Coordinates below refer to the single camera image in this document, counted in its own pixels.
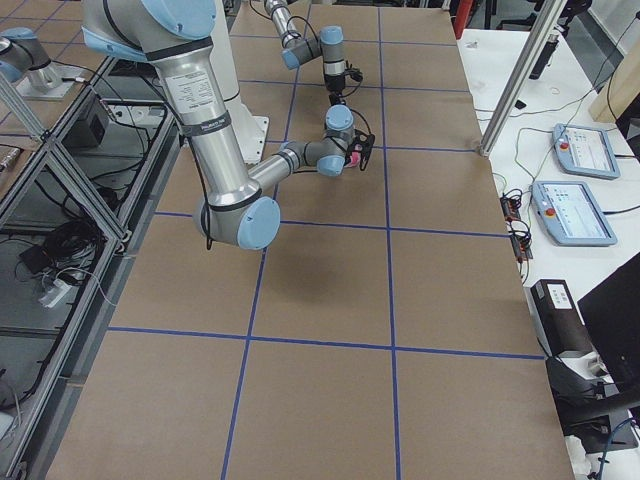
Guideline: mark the teach pendant tablet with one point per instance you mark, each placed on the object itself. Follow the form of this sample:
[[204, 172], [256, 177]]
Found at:
[[570, 215], [585, 151]]

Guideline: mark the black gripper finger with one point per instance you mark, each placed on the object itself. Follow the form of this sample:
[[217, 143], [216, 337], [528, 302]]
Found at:
[[336, 99]]

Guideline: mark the lower teach pendant tablet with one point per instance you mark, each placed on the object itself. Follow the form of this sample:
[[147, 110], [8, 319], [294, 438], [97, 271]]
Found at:
[[570, 215]]

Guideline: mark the black box with label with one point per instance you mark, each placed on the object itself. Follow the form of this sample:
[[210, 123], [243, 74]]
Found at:
[[564, 334]]

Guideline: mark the white power strip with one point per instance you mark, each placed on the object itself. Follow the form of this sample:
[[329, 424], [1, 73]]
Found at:
[[55, 293]]

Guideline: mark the aluminium frame rack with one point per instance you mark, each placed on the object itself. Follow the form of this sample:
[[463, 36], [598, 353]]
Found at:
[[76, 209]]

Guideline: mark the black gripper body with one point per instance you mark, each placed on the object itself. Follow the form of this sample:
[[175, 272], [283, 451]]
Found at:
[[335, 86], [354, 150]]

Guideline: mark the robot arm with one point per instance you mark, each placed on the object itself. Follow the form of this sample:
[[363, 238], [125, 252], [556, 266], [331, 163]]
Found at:
[[176, 38], [312, 35]]

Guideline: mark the orange circuit board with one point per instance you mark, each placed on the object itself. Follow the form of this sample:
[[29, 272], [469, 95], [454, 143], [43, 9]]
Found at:
[[511, 207]]

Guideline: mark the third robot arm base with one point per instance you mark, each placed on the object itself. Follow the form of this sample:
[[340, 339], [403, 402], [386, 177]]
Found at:
[[25, 62]]

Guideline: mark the black computer monitor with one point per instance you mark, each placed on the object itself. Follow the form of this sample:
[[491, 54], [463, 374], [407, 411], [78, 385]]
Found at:
[[611, 314]]

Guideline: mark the aluminium frame post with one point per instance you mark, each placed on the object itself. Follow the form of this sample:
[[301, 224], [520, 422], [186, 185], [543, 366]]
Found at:
[[536, 40]]

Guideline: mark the pink towel with grey back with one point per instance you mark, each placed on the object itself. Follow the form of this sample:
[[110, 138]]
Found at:
[[354, 159]]

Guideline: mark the upper teach pendant tablet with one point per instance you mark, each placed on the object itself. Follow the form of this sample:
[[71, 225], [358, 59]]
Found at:
[[585, 151]]

